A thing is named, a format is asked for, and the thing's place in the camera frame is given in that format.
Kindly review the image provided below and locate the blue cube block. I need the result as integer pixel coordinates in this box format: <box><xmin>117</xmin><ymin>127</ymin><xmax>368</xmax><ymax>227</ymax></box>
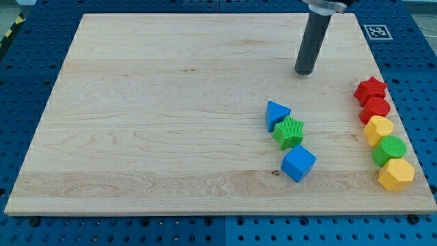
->
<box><xmin>281</xmin><ymin>144</ymin><xmax>317</xmax><ymax>182</ymax></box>

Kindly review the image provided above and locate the blue triangle block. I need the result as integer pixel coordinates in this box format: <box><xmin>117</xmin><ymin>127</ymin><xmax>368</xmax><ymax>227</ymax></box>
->
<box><xmin>265</xmin><ymin>101</ymin><xmax>292</xmax><ymax>133</ymax></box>

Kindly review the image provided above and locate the light wooden board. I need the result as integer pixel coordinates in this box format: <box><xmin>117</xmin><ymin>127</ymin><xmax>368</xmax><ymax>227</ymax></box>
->
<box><xmin>5</xmin><ymin>14</ymin><xmax>436</xmax><ymax>217</ymax></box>

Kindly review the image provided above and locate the green star block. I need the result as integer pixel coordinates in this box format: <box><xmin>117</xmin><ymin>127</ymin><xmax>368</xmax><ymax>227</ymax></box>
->
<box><xmin>272</xmin><ymin>115</ymin><xmax>305</xmax><ymax>150</ymax></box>

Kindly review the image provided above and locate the red cylinder block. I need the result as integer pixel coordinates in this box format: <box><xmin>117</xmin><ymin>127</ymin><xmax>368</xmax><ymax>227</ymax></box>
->
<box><xmin>359</xmin><ymin>97</ymin><xmax>391</xmax><ymax>124</ymax></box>

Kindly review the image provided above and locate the red star block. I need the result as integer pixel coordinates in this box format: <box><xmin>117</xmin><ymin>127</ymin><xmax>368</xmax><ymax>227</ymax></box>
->
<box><xmin>354</xmin><ymin>77</ymin><xmax>388</xmax><ymax>107</ymax></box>

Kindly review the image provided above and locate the yellow heart block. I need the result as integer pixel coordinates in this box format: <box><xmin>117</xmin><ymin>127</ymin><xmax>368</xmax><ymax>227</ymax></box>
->
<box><xmin>363</xmin><ymin>115</ymin><xmax>394</xmax><ymax>147</ymax></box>

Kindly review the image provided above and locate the green cylinder block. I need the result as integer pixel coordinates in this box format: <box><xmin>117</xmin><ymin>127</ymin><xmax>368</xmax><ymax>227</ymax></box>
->
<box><xmin>371</xmin><ymin>135</ymin><xmax>407</xmax><ymax>167</ymax></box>

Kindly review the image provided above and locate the white fiducial marker tag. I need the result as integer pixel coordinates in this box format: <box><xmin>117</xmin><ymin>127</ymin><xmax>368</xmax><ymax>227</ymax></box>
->
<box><xmin>364</xmin><ymin>24</ymin><xmax>393</xmax><ymax>40</ymax></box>

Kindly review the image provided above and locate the yellow hexagon block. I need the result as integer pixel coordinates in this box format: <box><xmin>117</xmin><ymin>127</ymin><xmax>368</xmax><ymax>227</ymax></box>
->
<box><xmin>378</xmin><ymin>159</ymin><xmax>415</xmax><ymax>191</ymax></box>

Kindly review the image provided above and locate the yellow black hazard tape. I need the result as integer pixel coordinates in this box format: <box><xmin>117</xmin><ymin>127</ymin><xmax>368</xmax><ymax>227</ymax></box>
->
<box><xmin>1</xmin><ymin>12</ymin><xmax>26</xmax><ymax>49</ymax></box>

